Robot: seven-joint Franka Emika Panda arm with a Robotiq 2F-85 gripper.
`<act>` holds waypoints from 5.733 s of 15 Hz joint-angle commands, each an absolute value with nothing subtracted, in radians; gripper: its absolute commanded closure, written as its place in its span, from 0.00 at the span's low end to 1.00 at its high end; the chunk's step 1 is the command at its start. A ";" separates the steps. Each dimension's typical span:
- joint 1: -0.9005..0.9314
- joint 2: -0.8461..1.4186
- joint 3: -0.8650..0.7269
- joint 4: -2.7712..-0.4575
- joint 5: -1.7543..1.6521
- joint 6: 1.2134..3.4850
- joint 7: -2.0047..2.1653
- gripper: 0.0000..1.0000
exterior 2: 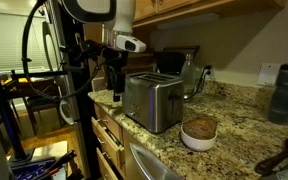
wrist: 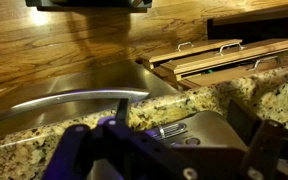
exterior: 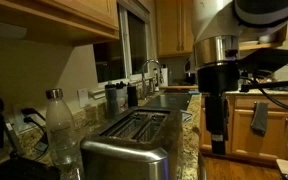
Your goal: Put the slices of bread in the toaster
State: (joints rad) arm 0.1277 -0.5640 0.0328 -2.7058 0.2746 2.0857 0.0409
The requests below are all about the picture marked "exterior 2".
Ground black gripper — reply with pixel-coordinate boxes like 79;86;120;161
101;47;130;103

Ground brown bread slice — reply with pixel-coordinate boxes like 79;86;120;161
192;116;218;127
182;118;217;141

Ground stainless steel toaster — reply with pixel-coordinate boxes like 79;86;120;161
121;71;185;135

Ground brown wooden box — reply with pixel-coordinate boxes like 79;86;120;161
122;52;156;75

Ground closed wooden drawer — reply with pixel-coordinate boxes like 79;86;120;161
93;103;124;143

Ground black coffee maker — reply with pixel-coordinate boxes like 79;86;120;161
153;49;187;76

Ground open wooden drawer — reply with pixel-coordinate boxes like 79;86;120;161
91;116;126;169

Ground clear glass bottle metal cap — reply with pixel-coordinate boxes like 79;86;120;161
180;53;197;100

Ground wooden dining table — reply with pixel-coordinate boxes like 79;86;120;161
0;76;62;101

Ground dark wooden board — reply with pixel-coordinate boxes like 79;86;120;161
163;45;201;63

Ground low wooden drawer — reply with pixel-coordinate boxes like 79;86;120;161
95;147;119;180

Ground stainless steel dishwasher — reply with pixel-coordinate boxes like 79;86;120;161
121;129;182;180

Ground black orange screwdriver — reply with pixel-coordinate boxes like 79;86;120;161
33;149;79;180

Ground light wooden board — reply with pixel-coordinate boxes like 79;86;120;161
30;139;69;162

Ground wooden upper cabinet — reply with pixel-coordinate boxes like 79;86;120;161
132;0;288;28

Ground white ceramic bowl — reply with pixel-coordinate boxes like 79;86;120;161
179;123;219;153

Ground dark tripod pole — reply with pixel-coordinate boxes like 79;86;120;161
0;33;37;168

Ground white window blinds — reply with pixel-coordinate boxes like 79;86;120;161
0;11;53;73

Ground blue tool tray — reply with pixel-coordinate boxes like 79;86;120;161
9;155;68;180

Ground large dark sports bottle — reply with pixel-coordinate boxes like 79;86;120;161
268;62;288;126

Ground black camera stand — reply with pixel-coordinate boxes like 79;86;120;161
10;0;102;180

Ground black camera on stand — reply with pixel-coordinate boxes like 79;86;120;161
59;41;98;56

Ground white ring handle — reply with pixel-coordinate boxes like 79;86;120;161
58;99;76;126

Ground black power cord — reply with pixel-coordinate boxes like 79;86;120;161
183;66;212;101

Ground white wall outlet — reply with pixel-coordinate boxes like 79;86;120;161
202;64;217;82

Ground white wall plate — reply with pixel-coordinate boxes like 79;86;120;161
257;62;282;87

